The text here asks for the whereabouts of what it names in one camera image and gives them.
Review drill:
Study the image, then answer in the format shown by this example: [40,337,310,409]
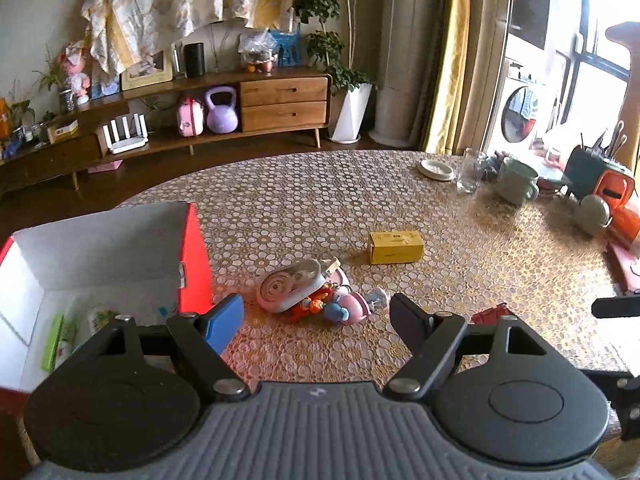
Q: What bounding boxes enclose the white bottle with green lid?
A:
[54,309,118,368]

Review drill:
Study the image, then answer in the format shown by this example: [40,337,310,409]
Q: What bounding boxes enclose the light green cylinder stick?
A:
[40,314,64,373]

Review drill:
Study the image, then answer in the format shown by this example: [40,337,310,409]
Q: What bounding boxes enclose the pink folded paper piece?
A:
[471,302,513,325]

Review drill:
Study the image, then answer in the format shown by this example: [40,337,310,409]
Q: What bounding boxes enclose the yellow small box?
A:
[369,231,424,266]

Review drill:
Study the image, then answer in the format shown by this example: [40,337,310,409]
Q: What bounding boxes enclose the small colourful toy pile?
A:
[285,282,390,326]

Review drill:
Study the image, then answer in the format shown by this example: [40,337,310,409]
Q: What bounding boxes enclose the green orange utensil holder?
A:
[564,120,636,211]

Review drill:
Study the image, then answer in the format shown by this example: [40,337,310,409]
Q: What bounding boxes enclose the red cardboard box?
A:
[1,200,213,393]

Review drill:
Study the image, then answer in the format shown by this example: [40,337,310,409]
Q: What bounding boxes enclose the light green ceramic mug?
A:
[495,157,539,206]

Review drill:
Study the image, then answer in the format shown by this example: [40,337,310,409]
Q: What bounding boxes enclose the white round coaster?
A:
[416,158,456,182]

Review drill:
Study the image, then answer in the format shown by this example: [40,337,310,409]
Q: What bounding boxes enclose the clear drinking glass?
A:
[456,148,487,194]

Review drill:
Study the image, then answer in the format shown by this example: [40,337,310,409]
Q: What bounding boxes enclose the washing machine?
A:
[483,58,550,156]

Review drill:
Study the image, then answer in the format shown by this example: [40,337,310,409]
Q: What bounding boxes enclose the white wifi router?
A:
[102,114,149,155]

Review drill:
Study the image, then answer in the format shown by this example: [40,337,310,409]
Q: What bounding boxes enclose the yellow curtain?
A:
[422,0,471,155]

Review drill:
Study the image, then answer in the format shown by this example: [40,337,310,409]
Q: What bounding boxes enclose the purple kettlebell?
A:
[205,86,239,134]

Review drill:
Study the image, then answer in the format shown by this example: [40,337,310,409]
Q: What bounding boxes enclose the pink toy suitcase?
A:
[177,96,204,138]

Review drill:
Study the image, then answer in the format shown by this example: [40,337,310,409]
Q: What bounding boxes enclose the wooden tv sideboard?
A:
[1,67,331,192]

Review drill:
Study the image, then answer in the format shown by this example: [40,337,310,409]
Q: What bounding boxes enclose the black cylindrical speaker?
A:
[183,42,206,78]

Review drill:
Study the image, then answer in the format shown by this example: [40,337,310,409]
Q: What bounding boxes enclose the plastic bag with fruit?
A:
[238,29,278,74]

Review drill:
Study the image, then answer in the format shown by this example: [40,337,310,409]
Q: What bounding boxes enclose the small potted green plant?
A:
[35,50,75,114]

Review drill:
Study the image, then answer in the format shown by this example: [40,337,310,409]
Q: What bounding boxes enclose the blue patterned bag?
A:
[269,29,302,68]

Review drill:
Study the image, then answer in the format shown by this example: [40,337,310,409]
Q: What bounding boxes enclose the pink doll figure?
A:
[58,40,91,105]

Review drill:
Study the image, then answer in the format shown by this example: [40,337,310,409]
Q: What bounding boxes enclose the white standing air conditioner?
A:
[370,0,444,148]

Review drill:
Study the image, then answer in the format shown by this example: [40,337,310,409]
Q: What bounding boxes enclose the potted tree in white pot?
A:
[293,0,373,145]

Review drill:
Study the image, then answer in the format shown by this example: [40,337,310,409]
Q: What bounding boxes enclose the wooden picture frame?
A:
[120,50,174,91]

